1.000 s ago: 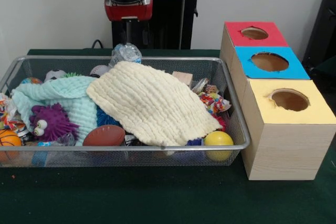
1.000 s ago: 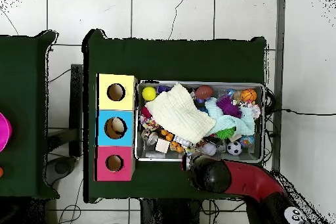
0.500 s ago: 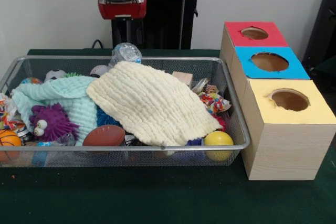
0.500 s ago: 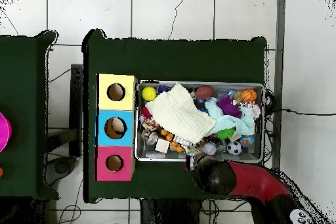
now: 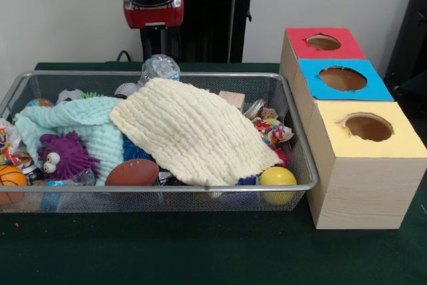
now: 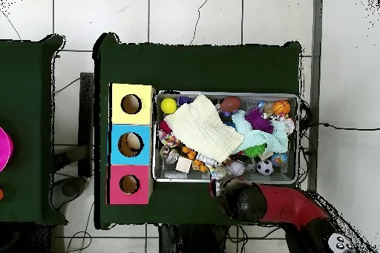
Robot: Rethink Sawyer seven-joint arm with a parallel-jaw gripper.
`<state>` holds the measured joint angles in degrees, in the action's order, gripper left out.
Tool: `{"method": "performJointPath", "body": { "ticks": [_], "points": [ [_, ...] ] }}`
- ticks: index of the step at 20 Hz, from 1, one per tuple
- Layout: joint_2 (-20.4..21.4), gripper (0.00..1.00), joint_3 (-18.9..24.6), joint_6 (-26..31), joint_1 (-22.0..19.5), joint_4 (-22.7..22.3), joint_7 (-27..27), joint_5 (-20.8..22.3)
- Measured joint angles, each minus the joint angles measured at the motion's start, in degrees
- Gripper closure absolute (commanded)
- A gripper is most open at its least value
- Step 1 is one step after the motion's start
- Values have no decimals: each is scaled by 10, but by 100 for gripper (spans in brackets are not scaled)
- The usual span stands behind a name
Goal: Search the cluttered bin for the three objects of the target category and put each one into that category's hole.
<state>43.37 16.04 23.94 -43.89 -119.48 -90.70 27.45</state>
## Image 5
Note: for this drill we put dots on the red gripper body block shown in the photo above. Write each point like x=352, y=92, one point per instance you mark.
x=153, y=16

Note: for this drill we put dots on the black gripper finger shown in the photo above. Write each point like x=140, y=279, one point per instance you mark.
x=146, y=43
x=166, y=41

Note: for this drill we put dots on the clear plastic bottle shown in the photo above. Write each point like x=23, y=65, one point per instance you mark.
x=160, y=69

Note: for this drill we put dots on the clear mesh bin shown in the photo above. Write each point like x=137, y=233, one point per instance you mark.
x=166, y=200

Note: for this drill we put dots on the wooden box with three holes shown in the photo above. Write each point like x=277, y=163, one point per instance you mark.
x=367, y=191

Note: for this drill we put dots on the white toy baseball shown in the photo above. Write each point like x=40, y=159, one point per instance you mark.
x=126, y=89

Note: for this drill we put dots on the small wooden block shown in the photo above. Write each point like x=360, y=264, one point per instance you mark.
x=231, y=98

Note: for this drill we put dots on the mint green waffle cloth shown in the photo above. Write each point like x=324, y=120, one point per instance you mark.
x=93, y=115

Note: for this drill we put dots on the black and white soccer ball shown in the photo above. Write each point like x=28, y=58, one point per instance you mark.
x=69, y=95

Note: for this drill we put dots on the cream waffle cloth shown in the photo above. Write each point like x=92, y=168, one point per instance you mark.
x=193, y=131

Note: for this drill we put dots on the brown toy football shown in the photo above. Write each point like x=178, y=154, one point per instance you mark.
x=132, y=173

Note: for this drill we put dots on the purple spiky monster toy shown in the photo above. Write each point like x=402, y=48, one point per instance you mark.
x=68, y=155

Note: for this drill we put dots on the yellow ball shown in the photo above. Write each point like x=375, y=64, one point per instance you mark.
x=277, y=181

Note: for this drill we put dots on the orange toy basketball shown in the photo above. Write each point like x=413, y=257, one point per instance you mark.
x=11, y=178

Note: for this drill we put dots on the dark green table cloth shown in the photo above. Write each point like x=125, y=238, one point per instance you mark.
x=166, y=251

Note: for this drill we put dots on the black furniture piece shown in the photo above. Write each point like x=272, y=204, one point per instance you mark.
x=410, y=48

